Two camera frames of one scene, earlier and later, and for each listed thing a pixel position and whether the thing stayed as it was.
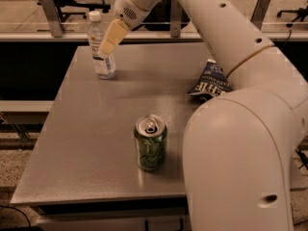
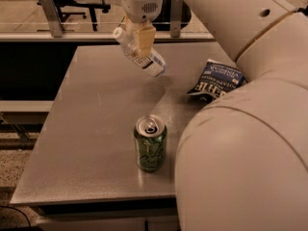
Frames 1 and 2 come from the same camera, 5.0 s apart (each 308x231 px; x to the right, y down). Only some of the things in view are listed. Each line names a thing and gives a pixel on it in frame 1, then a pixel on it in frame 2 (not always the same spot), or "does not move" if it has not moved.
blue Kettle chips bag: (212, 83) does not move
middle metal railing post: (175, 16) does not move
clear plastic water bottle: (104, 63) → (153, 64)
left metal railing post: (52, 14) does not move
